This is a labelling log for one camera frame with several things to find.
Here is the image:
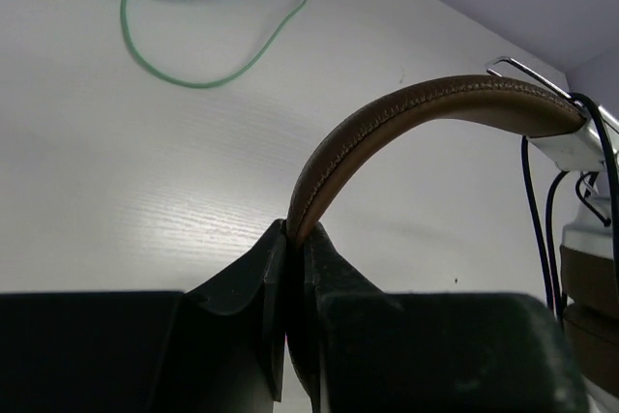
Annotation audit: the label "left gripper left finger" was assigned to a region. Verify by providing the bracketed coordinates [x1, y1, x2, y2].
[1, 221, 286, 412]

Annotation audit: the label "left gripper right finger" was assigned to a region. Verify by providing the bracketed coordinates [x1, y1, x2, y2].
[287, 226, 588, 412]

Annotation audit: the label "brown silver headphones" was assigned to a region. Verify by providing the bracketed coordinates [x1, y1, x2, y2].
[286, 73, 618, 396]

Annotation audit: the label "thin black headphone cable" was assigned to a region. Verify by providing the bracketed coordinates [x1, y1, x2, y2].
[519, 92, 619, 322]

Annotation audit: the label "green headphone cable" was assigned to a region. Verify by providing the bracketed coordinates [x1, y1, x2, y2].
[120, 0, 310, 90]

